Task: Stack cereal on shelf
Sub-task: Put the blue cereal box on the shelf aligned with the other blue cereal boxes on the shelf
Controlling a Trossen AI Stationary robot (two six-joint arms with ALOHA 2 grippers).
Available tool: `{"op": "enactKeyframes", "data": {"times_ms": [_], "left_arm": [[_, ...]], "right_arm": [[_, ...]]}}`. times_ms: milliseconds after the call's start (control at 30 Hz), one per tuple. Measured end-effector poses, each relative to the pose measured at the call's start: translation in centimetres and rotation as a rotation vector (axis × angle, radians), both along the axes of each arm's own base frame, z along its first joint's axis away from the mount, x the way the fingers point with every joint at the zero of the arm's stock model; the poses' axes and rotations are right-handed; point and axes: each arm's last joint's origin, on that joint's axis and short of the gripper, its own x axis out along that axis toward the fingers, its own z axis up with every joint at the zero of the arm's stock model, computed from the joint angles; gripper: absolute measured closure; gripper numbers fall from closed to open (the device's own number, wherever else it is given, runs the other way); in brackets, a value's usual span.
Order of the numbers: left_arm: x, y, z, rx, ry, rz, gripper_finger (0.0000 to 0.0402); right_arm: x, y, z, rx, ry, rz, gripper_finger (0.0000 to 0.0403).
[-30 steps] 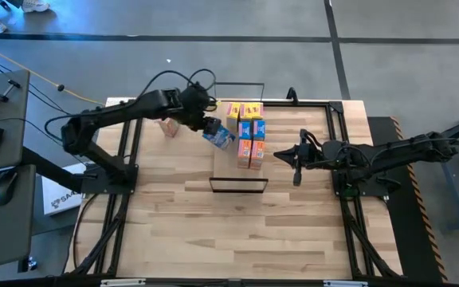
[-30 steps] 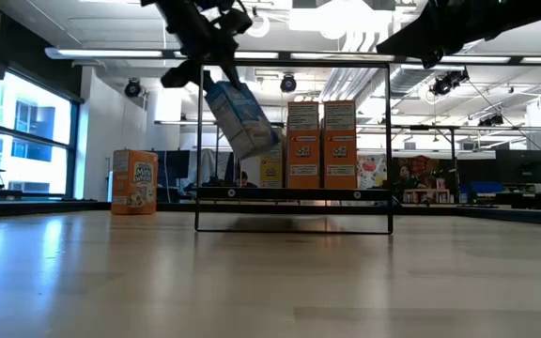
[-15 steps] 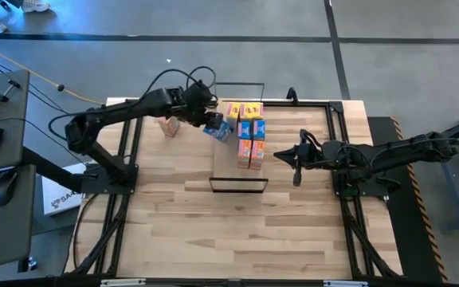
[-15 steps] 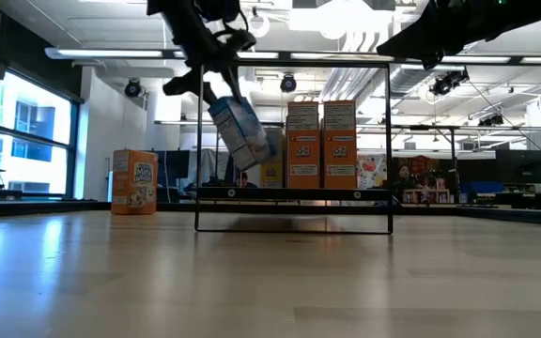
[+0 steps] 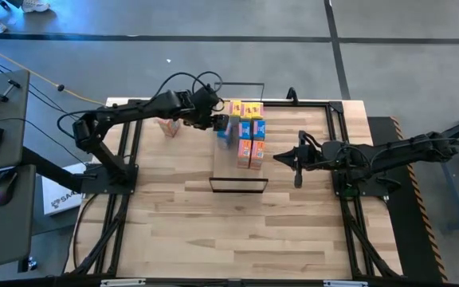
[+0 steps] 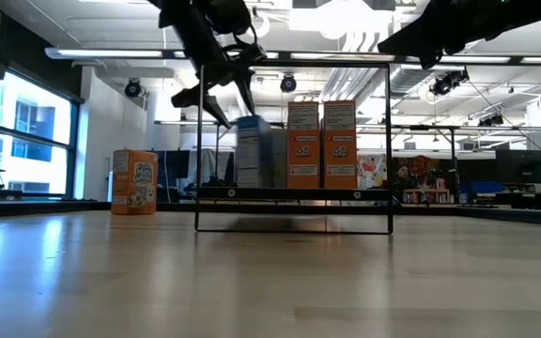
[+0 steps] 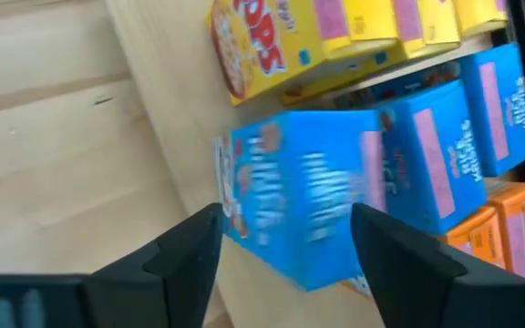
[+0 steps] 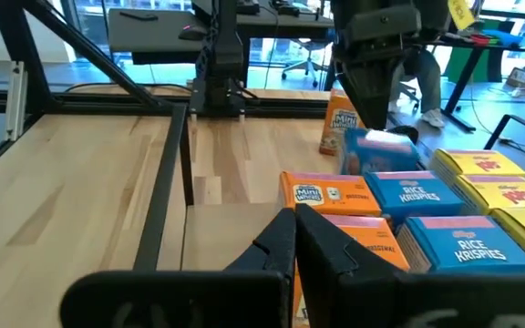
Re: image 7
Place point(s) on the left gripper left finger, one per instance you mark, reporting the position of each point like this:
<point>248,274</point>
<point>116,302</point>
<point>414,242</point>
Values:
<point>167,278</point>

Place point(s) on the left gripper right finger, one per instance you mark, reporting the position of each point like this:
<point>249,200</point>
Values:
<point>417,287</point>

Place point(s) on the orange Mini-Wheats cereal box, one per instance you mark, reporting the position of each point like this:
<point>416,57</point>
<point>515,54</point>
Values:
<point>524,228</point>
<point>476,232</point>

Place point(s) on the blue Rice Krispies cereal box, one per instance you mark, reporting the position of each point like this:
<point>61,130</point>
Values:
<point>495,109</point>
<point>431,159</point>
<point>308,196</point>

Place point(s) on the yellow Corn Pops cereal box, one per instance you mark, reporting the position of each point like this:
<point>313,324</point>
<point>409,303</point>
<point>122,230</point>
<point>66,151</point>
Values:
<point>426,23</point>
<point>476,13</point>
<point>267,45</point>

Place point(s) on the wooden shelf with black frame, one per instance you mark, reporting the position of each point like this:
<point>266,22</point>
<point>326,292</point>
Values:
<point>176,114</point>

